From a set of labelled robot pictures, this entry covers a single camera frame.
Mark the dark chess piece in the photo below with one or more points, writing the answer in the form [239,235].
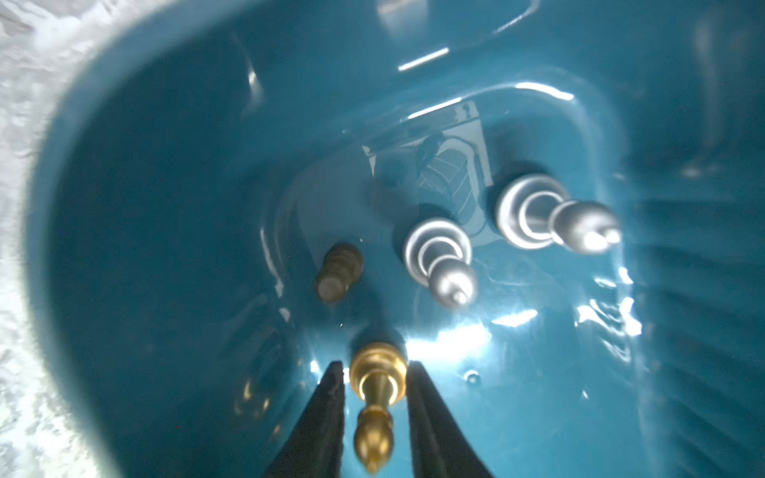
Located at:
[342,268]

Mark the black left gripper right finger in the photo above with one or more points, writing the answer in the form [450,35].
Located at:
[439,449]

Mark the silver chess piece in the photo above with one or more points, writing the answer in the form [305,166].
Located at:
[437,254]
[536,211]

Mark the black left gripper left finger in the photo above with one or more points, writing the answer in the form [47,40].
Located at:
[315,447]

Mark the gold chess piece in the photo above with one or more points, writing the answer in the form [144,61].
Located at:
[378,377]

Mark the teal plastic storage box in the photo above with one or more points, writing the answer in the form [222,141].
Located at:
[200,170]

